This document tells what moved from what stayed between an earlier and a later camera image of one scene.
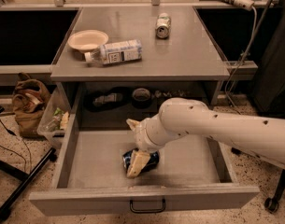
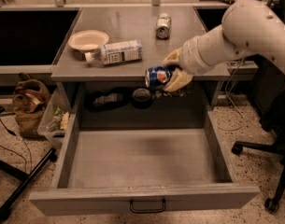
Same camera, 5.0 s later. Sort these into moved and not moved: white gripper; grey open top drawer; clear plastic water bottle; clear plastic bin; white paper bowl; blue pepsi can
Moved: white gripper; blue pepsi can
Not moved: clear plastic bin; white paper bowl; grey open top drawer; clear plastic water bottle
